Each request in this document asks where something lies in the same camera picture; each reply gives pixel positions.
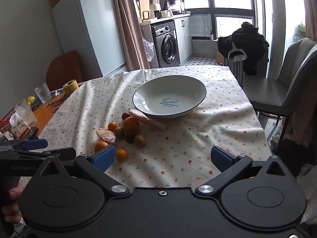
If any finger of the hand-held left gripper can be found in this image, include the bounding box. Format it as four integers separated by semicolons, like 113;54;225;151
42;147;77;162
0;139;49;152

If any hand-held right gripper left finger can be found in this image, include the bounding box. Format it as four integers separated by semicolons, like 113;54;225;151
37;145;130;196

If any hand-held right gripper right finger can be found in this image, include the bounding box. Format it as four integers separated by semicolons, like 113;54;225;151
196;146;296;196

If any meat piece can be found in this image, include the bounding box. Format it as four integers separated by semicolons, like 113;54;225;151
95;128;117;144

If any large orange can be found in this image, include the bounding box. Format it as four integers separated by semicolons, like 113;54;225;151
122;116;140;134

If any plastic-wrapped peeled pomelo piece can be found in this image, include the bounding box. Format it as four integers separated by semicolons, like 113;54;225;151
128;108;166;130

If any white plate with dark rim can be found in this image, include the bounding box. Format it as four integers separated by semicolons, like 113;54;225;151
132;75;207;119

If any person's left hand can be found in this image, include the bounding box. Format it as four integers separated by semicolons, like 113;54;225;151
1;182;25;225

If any black phone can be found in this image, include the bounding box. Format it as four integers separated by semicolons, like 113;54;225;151
23;127;39;140

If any floral white tablecloth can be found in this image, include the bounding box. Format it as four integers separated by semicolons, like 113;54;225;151
36;65;270;187

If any clear plastic cup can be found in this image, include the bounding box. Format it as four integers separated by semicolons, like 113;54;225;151
14;99;38;134

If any orange printed table mat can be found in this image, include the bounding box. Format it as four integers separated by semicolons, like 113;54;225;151
32;92;73;131

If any red printed box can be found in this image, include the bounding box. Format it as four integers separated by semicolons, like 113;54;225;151
0;109;18;134

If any clear drinking glass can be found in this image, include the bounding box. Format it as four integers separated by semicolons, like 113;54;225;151
34;83;52;104

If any yellow tape roll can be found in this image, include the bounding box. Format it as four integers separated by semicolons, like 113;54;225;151
62;80;80;96

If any brown wooden chair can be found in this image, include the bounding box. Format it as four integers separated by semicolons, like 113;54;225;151
46;50;83;92

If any grey leather chair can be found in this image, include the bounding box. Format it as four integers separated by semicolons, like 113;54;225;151
241;38;317;144

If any white radiator heater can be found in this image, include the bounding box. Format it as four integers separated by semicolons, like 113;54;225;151
222;52;269;87

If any white plastic bag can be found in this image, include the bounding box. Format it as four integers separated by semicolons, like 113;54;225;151
296;164;317;228

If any clear plastic bag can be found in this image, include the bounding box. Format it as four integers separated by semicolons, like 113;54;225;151
142;36;155;62

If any black clothing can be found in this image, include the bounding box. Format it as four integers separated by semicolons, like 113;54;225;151
217;22;270;76

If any grey washing machine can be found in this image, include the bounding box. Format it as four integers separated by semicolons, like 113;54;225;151
151;22;181;68

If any white kitchen cabinet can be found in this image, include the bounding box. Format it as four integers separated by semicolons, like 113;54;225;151
173;15;193;63

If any pale blue refrigerator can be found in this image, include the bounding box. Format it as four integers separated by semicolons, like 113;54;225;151
52;0;129;78

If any pink-brown curtain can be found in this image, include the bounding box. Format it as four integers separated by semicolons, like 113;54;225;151
110;0;150;71
300;0;317;41

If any pale green container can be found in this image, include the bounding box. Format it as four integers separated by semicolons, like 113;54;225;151
295;20;306;40

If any wooden cutting board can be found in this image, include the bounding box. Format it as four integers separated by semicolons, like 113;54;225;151
139;0;150;20

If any black dish rack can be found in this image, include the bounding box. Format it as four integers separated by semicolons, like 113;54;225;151
165;0;186;15

